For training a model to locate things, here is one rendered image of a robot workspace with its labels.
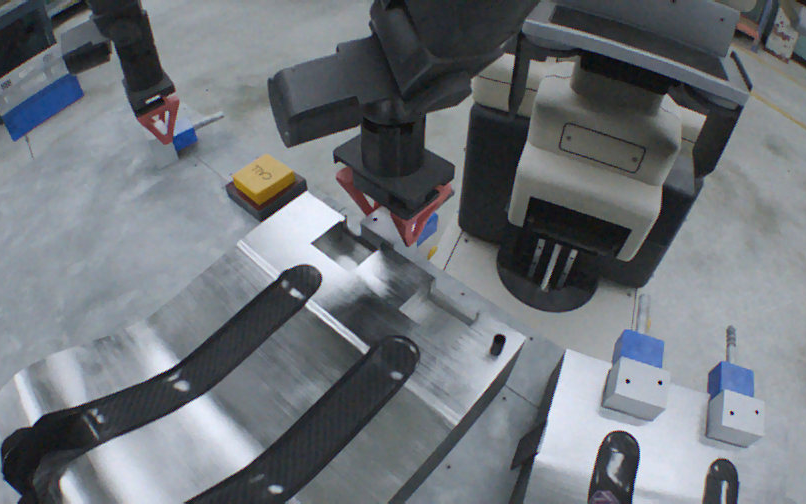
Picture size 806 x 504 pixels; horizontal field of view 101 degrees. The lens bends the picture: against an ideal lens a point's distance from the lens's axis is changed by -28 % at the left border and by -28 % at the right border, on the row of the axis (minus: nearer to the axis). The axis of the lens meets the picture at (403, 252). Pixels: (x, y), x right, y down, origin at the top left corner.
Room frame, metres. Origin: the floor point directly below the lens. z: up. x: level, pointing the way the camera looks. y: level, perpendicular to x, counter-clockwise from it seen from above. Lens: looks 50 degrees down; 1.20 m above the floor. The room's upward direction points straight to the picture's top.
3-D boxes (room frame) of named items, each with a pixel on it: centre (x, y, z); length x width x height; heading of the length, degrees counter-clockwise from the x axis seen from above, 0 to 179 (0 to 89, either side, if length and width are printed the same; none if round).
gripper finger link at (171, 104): (0.54, 0.36, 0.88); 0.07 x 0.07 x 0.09; 39
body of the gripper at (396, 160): (0.34, 0.01, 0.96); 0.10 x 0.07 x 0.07; 48
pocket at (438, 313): (0.21, -0.03, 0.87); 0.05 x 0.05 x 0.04; 49
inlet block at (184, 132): (0.57, 0.34, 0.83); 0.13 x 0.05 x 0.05; 129
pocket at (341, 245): (0.28, 0.05, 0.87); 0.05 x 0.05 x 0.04; 49
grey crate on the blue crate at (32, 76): (2.31, 2.49, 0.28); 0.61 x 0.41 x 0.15; 137
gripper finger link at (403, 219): (0.33, 0.00, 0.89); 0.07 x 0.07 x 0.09; 48
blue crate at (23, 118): (2.31, 2.49, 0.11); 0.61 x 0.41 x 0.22; 137
